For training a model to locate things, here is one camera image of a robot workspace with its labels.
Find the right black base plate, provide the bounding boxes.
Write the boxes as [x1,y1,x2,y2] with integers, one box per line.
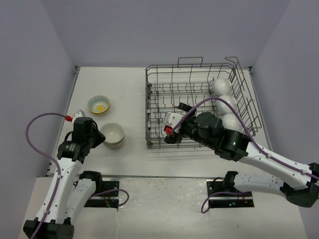
[206,178,255,209]

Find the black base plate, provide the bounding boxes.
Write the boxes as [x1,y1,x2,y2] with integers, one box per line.
[206,178,255,209]
[83,178,120,209]

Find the yellow checked bowl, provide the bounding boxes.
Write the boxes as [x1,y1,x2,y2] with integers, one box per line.
[87,95,111,110]

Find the beige bowl colourful leaves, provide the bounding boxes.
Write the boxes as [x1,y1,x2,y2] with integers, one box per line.
[104,144,123,150]

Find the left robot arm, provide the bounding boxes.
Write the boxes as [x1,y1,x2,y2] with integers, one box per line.
[23,117,105,239]

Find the white bowl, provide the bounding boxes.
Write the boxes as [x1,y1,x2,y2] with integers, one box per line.
[216,95,237,115]
[212,78,232,96]
[221,114,243,132]

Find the grey wire dish rack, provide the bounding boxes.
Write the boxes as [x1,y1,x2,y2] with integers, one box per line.
[145,57,263,149]

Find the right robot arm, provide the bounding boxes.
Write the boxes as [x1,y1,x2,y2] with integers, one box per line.
[164,103,319,208]

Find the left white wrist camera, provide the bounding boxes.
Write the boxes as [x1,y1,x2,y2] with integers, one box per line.
[71,110,86,123]

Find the green floral bowl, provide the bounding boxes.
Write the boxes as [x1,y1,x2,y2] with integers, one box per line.
[89,106,109,116]

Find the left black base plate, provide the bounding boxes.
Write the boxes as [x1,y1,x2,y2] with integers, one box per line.
[83,178,120,209]

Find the beige bowl orange flower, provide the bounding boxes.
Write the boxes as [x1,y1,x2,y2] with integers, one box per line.
[100,123,125,143]

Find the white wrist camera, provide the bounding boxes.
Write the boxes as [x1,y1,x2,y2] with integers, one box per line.
[163,112,184,135]
[71,110,86,123]

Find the beige bowl small flowers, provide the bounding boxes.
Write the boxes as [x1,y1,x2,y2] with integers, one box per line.
[103,138,125,145]

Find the white bowl front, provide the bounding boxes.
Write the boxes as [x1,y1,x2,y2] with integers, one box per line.
[221,114,243,132]

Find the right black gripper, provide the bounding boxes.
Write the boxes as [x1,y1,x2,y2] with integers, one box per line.
[164,102,215,148]

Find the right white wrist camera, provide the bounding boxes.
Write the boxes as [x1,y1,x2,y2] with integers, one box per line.
[163,112,184,135]

